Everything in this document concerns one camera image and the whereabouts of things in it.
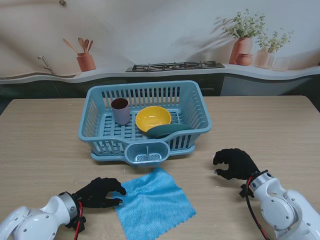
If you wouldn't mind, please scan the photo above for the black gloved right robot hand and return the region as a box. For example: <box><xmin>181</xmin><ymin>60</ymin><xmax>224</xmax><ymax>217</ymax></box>
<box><xmin>212</xmin><ymin>148</ymin><xmax>261</xmax><ymax>181</ymax></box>

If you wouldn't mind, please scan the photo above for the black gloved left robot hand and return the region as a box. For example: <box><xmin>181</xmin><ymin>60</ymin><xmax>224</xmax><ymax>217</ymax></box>
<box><xmin>74</xmin><ymin>177</ymin><xmax>127</xmax><ymax>210</ymax></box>

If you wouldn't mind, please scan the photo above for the blue microfibre cloth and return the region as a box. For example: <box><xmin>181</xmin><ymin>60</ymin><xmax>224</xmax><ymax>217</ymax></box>
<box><xmin>114</xmin><ymin>166</ymin><xmax>197</xmax><ymax>240</ymax></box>

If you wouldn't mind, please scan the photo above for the teal plate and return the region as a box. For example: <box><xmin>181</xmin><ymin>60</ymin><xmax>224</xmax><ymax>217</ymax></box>
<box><xmin>145</xmin><ymin>124</ymin><xmax>195</xmax><ymax>140</ymax></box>

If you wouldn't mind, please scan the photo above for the lilac plastic cup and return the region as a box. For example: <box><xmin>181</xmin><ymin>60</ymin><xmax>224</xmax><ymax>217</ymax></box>
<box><xmin>110</xmin><ymin>98</ymin><xmax>131</xmax><ymax>126</ymax></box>

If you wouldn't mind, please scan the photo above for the yellow bowl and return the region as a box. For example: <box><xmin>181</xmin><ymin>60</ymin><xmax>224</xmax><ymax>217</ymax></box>
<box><xmin>135</xmin><ymin>105</ymin><xmax>172</xmax><ymax>134</ymax></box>

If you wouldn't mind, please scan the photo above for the light blue dish rack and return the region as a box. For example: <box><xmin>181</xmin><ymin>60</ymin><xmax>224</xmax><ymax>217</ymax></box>
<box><xmin>89</xmin><ymin>144</ymin><xmax>195</xmax><ymax>164</ymax></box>

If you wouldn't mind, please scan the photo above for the blue plastic dish rack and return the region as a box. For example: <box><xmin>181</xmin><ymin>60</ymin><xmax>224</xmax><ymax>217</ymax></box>
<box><xmin>78</xmin><ymin>80</ymin><xmax>213</xmax><ymax>168</ymax></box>

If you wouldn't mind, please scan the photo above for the blue cutlery holder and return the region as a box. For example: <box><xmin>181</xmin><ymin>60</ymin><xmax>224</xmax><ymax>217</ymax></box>
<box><xmin>124</xmin><ymin>141</ymin><xmax>170</xmax><ymax>168</ymax></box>

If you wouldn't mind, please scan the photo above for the printed kitchen backdrop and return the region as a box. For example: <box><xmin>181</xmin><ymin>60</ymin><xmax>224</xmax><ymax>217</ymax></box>
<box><xmin>0</xmin><ymin>0</ymin><xmax>320</xmax><ymax>100</ymax></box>

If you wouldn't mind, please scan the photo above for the red and black left arm cable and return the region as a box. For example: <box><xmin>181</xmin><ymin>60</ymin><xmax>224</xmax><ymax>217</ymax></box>
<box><xmin>73</xmin><ymin>199</ymin><xmax>84</xmax><ymax>240</ymax></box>

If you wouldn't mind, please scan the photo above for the red and black arm cable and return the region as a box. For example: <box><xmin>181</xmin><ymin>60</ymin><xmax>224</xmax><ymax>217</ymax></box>
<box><xmin>73</xmin><ymin>199</ymin><xmax>84</xmax><ymax>240</ymax></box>
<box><xmin>245</xmin><ymin>176</ymin><xmax>271</xmax><ymax>240</ymax></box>

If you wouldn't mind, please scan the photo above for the red and black right arm cable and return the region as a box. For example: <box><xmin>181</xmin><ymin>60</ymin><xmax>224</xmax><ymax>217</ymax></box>
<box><xmin>245</xmin><ymin>176</ymin><xmax>271</xmax><ymax>240</ymax></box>

